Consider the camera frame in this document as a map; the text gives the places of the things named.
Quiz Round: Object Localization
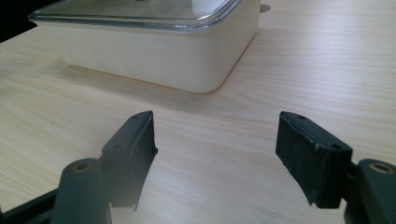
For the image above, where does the clear box lid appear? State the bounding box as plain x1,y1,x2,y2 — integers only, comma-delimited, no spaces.
27,0,242,33

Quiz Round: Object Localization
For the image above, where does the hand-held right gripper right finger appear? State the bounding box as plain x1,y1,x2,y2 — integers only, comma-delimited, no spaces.
275,111,396,224

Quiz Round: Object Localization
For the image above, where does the white square box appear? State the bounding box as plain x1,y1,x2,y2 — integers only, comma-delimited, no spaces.
36,0,262,94

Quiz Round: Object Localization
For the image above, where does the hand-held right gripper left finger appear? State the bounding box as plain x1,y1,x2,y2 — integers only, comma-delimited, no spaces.
52,110,159,224

